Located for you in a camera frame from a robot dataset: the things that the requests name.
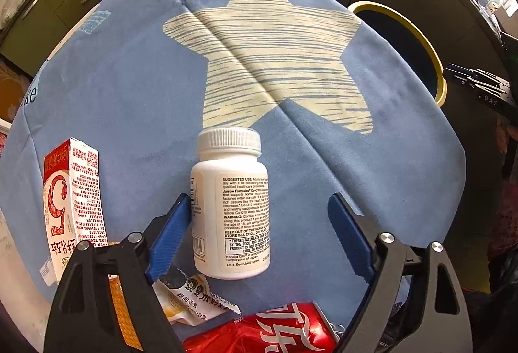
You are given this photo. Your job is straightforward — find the blue star tablecloth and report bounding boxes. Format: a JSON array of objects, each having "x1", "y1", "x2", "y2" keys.
[{"x1": 1, "y1": 0, "x2": 465, "y2": 325}]

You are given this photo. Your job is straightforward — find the yellow rimmed trash bin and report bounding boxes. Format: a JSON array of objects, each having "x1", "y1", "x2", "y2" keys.
[{"x1": 349, "y1": 1, "x2": 447, "y2": 107}]

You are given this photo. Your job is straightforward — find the crushed red cola can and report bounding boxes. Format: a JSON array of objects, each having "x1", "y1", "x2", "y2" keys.
[{"x1": 183, "y1": 302, "x2": 339, "y2": 353}]

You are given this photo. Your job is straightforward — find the white snack wrapper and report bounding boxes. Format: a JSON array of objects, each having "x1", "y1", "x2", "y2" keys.
[{"x1": 153, "y1": 266, "x2": 241, "y2": 327}]

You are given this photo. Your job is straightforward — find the red white milk carton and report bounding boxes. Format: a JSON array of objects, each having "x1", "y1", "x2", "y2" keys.
[{"x1": 42, "y1": 138, "x2": 108, "y2": 279}]

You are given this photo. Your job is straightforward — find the white pill bottle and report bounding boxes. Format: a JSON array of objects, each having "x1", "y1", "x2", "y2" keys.
[{"x1": 190, "y1": 127, "x2": 270, "y2": 280}]

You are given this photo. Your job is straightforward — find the orange knitted dishcloth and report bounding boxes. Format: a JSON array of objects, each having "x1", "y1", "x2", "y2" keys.
[{"x1": 109, "y1": 275, "x2": 143, "y2": 351}]

